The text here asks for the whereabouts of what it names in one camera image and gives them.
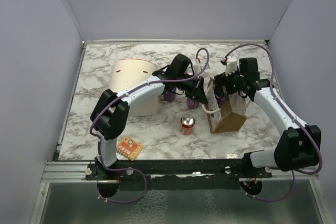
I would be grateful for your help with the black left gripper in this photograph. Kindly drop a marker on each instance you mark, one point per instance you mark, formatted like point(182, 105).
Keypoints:
point(197, 92)

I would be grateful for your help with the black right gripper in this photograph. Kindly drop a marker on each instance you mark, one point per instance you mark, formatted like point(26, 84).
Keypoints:
point(221, 80)

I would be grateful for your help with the purple soda can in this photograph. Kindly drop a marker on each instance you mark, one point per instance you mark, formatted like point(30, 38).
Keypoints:
point(170, 96)
point(192, 104)

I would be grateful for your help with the purple soda can carried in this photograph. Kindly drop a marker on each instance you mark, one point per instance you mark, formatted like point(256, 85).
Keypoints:
point(220, 101)

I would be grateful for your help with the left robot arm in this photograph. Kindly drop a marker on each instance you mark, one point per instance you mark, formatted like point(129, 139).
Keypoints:
point(110, 114)

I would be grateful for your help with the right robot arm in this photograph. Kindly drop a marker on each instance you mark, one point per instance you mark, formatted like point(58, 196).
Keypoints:
point(299, 142)

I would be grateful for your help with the red cola can far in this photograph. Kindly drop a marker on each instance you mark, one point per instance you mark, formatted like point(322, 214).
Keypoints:
point(189, 72)

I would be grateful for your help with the red cola can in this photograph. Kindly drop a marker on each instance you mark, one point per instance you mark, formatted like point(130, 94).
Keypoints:
point(189, 72)
point(187, 124)

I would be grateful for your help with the red cola can near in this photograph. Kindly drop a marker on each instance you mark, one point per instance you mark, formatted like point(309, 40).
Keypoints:
point(187, 124)

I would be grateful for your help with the white cylindrical bucket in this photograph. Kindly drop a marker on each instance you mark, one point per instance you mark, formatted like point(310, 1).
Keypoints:
point(127, 73)

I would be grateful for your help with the orange snack packet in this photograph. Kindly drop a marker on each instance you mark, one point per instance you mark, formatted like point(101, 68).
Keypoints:
point(129, 148)

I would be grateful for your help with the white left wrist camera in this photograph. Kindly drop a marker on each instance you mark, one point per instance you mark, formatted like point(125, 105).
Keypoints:
point(197, 68)

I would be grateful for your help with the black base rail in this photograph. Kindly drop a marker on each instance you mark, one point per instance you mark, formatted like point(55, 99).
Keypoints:
point(172, 174)

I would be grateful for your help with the aluminium frame rail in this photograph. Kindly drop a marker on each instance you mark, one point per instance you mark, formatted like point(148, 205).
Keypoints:
point(75, 172)

